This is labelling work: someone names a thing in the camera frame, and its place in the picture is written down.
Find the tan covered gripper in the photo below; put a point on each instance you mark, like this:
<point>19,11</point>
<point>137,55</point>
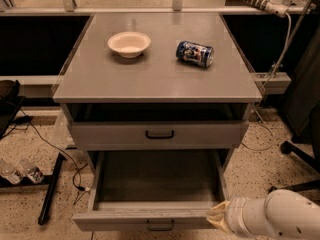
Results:
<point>234,213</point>

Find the grey drawer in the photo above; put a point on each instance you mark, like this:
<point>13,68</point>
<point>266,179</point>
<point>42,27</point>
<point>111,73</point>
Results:
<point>160,190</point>
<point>94,136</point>

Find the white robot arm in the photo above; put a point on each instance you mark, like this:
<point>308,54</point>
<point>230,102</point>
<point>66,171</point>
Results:
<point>281,214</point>

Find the grey top drawer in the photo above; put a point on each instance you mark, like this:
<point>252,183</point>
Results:
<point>94,136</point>

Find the grey drawer cabinet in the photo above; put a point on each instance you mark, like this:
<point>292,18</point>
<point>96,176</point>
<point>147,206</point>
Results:
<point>101,86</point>

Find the black office chair base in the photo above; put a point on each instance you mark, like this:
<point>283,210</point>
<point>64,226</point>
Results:
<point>314,162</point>

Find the blue soda can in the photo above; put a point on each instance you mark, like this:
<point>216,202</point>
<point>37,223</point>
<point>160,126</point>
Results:
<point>194,53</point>

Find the black floor stand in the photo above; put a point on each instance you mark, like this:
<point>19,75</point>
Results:
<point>49,180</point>

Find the clear plastic bottle right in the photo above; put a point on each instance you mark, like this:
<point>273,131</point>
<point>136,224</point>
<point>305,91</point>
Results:
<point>31,171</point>

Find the clear plastic bottle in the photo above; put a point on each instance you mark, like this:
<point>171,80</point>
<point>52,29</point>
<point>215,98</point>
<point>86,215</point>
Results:
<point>31,171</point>
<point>10,173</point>

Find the white bowl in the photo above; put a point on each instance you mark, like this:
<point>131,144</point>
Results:
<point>129,44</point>

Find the clear plastic bottle left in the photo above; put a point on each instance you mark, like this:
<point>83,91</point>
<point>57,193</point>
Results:
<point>10,173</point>

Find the white power strip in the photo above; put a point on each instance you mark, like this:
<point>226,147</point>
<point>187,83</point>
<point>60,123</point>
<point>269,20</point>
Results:
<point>275,7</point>

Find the black chair at left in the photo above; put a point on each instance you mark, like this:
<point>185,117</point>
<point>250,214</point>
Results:
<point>10,103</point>

